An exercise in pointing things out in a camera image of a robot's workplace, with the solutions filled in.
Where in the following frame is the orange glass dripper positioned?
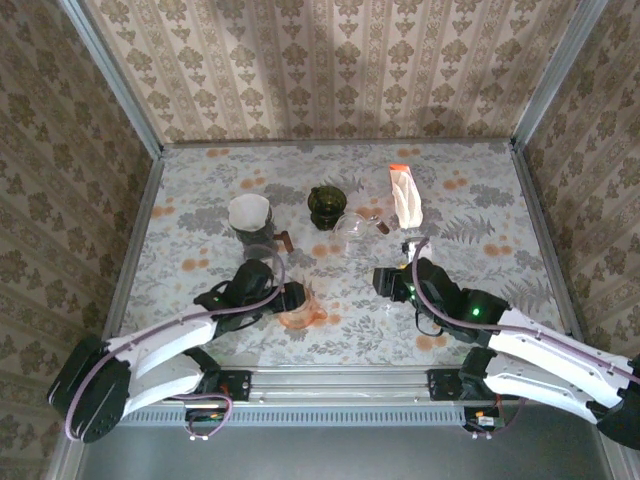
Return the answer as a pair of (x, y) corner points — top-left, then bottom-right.
(277, 287), (329, 329)

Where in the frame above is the smoky grey dripper wood handle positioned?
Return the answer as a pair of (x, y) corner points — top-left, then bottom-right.
(229, 199), (295, 264)

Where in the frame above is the clear glass dripper wood handle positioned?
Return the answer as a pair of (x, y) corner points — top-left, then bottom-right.
(332, 210), (391, 249)

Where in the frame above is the white paper coffee filter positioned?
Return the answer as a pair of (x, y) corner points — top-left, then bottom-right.
(228, 194), (271, 232)

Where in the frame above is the green glass dripper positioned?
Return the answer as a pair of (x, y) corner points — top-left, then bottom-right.
(306, 184), (349, 232)

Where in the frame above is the coffee filter package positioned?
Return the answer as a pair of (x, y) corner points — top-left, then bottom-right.
(388, 163), (426, 231)

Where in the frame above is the floral tablecloth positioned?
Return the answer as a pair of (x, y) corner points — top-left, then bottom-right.
(107, 143), (576, 369)

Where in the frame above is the small circuit board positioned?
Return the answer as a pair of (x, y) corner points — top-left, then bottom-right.
(462, 407), (504, 434)
(184, 407), (226, 436)

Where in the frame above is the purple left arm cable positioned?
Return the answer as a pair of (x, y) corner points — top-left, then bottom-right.
(64, 244), (287, 444)

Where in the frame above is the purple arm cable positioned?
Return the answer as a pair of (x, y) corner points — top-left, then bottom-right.
(410, 237), (640, 386)
(64, 244), (287, 444)

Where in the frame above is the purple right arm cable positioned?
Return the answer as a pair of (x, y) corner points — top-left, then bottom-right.
(410, 237), (640, 386)

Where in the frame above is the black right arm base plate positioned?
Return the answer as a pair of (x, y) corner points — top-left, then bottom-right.
(427, 368), (464, 402)

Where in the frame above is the aluminium mounting rail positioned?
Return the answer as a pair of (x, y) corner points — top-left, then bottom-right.
(124, 366), (501, 407)

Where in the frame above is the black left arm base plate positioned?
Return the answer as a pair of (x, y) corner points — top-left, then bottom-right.
(217, 368), (251, 402)

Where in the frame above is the aluminium table side rail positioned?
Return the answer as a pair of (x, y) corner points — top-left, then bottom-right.
(94, 149), (166, 366)
(508, 142), (586, 346)

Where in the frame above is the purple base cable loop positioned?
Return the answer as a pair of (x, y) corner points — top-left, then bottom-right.
(469, 397), (526, 441)
(180, 391), (239, 442)

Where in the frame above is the grey slotted cable duct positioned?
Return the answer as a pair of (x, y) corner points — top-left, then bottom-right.
(122, 403), (501, 427)

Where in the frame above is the aluminium frame post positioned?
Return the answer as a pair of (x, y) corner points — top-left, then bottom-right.
(57, 0), (165, 157)
(510, 0), (611, 151)

